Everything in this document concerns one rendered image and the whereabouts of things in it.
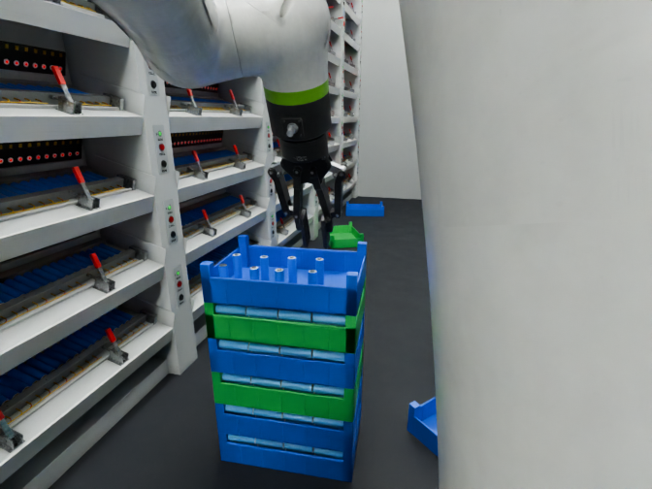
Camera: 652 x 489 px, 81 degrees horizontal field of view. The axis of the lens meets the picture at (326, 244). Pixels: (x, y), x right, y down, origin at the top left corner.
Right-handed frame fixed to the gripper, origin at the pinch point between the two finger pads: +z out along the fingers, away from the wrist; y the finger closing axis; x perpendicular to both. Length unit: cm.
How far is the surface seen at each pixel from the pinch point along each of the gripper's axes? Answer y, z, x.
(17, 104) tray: -54, -23, 4
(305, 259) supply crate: -5.6, 15.9, 7.5
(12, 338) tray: -52, 8, -25
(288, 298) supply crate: -3.8, 8.0, -10.4
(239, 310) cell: -14.2, 12.0, -11.5
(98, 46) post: -57, -24, 34
